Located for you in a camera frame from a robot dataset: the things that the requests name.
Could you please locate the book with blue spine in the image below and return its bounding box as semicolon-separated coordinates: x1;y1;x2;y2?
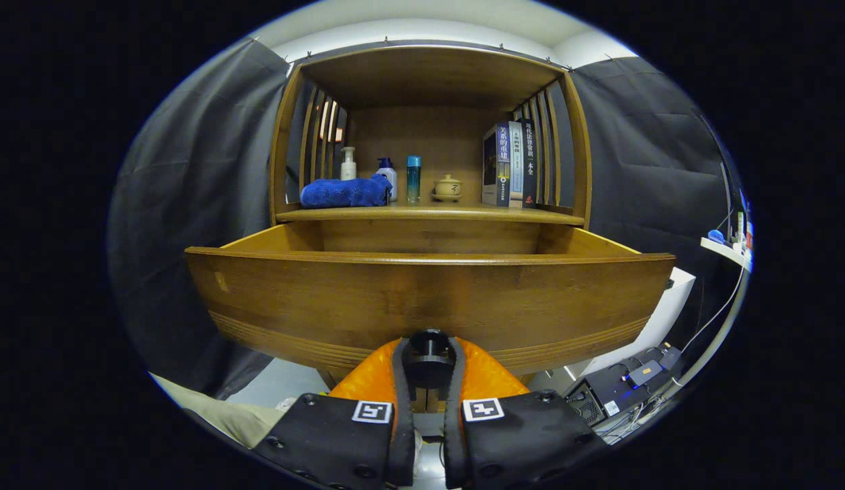
482;122;512;208

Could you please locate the white box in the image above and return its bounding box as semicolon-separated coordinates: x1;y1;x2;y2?
531;267;697;395

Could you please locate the book with black spine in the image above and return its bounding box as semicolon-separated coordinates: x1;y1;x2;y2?
521;119;540;208

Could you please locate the wooden slatted cabinet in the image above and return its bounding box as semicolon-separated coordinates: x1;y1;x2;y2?
269;44;593;229

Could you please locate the white lotion bottle blue cap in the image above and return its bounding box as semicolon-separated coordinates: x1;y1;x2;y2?
376;158;399;203

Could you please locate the book with pale spine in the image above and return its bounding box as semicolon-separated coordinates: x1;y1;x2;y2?
508;121;525;208

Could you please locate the blue towel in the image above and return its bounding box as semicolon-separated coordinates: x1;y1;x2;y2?
300;174;393;208

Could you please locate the person's beige trouser leg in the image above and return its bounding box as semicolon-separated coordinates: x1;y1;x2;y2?
150;373;287;450

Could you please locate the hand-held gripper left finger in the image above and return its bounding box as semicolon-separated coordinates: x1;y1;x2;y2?
251;338;416;490

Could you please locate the beige lidded teacup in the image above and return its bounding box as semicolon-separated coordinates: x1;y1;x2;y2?
431;174;463;203

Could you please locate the black computer box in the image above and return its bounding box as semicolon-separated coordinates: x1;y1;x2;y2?
565;344;683;426

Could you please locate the wooden drawer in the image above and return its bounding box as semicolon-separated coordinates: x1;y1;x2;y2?
184;221;676;392

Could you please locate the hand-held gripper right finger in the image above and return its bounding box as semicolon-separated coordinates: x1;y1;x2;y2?
442;337;608;490

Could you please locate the white side table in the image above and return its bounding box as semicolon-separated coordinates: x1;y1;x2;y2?
661;235;753;409

